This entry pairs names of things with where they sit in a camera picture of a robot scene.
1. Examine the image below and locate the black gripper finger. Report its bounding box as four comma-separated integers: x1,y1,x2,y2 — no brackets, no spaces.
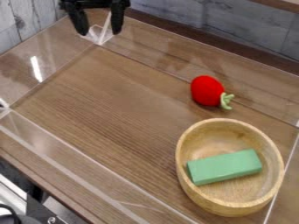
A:
111,3,124,35
66,9,89,36

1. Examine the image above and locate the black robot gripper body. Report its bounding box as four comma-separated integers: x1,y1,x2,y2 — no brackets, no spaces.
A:
58,0,131,10

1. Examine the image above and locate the red knitted strawberry toy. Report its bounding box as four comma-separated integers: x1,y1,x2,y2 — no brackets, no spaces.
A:
191,75,235,110

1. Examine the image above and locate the green rectangular block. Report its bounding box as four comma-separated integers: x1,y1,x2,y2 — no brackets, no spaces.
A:
185,149,263,186

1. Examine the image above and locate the wooden bowl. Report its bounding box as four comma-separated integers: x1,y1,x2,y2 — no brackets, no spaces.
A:
175,118,284,217

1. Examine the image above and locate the clear acrylic tray enclosure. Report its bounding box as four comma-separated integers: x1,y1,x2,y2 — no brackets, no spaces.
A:
0,15,299,224

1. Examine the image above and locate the black metal bracket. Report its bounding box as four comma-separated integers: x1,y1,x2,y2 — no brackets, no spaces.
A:
25,195,66,224

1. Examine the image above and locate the black cable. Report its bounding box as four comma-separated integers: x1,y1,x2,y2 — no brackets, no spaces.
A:
0,204,21,224

